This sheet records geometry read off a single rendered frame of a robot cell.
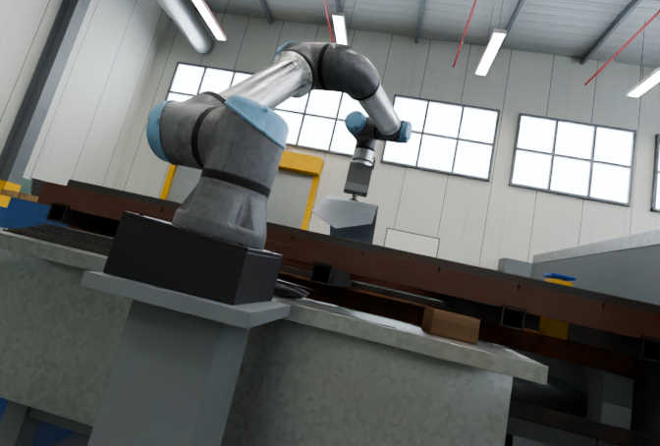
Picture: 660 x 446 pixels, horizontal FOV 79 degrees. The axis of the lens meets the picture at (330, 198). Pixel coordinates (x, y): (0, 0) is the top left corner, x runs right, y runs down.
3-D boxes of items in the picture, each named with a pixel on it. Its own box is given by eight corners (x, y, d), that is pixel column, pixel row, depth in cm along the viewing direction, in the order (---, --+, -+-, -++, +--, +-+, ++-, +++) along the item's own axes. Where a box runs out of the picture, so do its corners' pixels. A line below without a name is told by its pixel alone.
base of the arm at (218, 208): (247, 247, 57) (267, 181, 58) (152, 218, 59) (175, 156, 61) (272, 252, 72) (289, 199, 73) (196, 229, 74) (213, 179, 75)
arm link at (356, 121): (376, 110, 131) (385, 125, 141) (346, 107, 136) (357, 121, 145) (370, 133, 130) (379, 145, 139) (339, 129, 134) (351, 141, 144)
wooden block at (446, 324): (429, 334, 80) (434, 308, 81) (420, 329, 86) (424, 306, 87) (477, 345, 81) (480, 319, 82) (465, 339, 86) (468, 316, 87)
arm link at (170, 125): (187, 122, 63) (342, 36, 101) (125, 113, 69) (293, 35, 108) (207, 187, 70) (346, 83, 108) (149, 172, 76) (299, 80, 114)
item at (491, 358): (8, 240, 108) (13, 229, 108) (508, 363, 88) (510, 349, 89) (-72, 229, 88) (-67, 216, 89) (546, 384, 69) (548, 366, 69)
